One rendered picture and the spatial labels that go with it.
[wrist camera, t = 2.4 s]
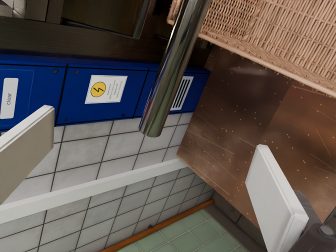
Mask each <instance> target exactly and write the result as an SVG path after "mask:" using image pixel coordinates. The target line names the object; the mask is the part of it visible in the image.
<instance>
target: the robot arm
mask: <svg viewBox="0 0 336 252"><path fill-rule="evenodd" d="M54 123H55V109H54V108H53V106H50V105H44V106H42V107H41V108H39V109H38V110H37V111H35V112H34V113H32V114H31V115H30V116H28V117H27V118H26V119H24V120H23V121H21V122H20V123H19V124H17V125H16V126H14V127H13V128H12V129H10V130H9V131H8V132H6V133H5V134H3V135H2V136H1V137H0V206H1V204H2V203H3V202H4V201H5V200H6V199H7V198H8V197H9V196H10V195H11V193H12V192H13V191H14V190H15V189H16V188H17V187H18V186H19V185H20V184H21V183H22V181H23V180H24V179H25V178H26V177H27V176H28V175H29V174H30V173H31V172H32V171H33V169H34V168H35V167H36V166H37V165H38V164H39V163H40V162H41V161H42V160H43V159H44V157H45V156H46V155H47V154H48V153H49V152H50V151H51V150H52V149H53V148H54ZM245 184H246V187H247V191H248V194H249V197H250V200H251V203H252V206H253V209H254V212H255V215H256V218H257V221H258V224H259V227H260V230H261V233H262V236H263V239H264V242H265V245H266V248H267V251H268V252H336V231H335V230H334V229H333V228H331V227H330V226H327V225H325V224H323V223H322V222H321V220H320V219H319V217H318V215H317V214H316V212H315V210H313V207H312V206H311V205H310V202H309V201H308V199H307V198H306V197H305V196H304V195H303V194H302V193H301V192H300V191H297V190H293V189H292V188H291V186H290V184H289V182H288V181H287V179H286V177H285V175H284V174H283V172H282V170H281V168H280V167H279V165H278V163H277V161H276V160H275V158H274V156H273V154H272V153H271V151H270V149H269V148H268V146H267V145H262V144H259V145H257V146H256V149H255V152H254V155H253V158H252V162H251V165H250V168H249V171H248V174H247V177H246V180H245Z"/></svg>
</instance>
